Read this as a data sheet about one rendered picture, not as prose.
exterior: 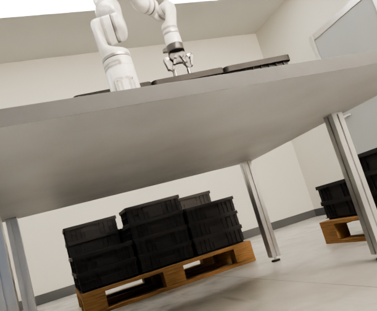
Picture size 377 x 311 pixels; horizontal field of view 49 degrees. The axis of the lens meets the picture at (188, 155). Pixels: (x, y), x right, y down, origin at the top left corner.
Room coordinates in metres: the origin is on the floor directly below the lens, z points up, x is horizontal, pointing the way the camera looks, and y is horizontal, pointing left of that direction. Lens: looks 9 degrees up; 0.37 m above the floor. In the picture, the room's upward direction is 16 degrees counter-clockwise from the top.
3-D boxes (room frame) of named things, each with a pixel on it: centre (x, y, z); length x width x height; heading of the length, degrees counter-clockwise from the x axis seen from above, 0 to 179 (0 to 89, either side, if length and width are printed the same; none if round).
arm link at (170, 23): (1.74, -0.09, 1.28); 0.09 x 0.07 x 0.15; 48
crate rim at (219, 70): (1.74, -0.04, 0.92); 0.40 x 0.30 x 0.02; 14
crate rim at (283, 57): (1.81, -0.33, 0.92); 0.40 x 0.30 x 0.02; 14
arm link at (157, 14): (1.73, -0.05, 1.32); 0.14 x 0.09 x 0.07; 138
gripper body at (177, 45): (1.75, -0.08, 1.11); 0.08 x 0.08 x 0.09
